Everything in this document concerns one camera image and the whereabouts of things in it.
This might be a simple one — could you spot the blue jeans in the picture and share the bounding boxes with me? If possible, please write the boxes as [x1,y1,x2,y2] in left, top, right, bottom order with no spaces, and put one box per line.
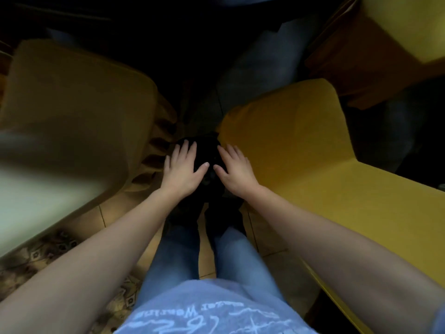
[138,221,286,310]

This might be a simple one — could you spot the person's right hand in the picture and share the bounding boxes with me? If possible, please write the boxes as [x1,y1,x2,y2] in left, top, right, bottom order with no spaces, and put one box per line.
[213,144,261,199]

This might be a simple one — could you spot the black shoe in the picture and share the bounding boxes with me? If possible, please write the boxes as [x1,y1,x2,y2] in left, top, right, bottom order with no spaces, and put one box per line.
[166,189,206,230]
[204,191,245,240]

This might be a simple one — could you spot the black fabric bundle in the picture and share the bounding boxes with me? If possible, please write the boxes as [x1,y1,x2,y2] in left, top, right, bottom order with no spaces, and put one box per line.
[172,133,225,193]

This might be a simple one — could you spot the yellow plastic chair stack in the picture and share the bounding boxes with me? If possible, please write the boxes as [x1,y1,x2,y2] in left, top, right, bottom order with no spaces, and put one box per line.
[0,38,178,258]

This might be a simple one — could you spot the person's left forearm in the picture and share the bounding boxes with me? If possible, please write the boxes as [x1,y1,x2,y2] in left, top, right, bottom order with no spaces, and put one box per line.
[0,187,191,334]

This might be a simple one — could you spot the person's right forearm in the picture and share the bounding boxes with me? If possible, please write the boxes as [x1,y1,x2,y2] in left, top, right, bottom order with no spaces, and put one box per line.
[243,186,445,325]

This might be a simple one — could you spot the light blue printed shirt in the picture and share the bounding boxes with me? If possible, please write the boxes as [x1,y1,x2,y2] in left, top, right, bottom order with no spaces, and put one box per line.
[113,277,320,334]

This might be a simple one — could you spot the patterned floor rug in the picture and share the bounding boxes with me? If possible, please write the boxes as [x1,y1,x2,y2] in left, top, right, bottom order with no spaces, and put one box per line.
[0,229,144,334]

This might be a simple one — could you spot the person's left hand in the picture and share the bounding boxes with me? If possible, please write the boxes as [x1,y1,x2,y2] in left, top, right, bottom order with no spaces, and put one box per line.
[160,140,210,199]

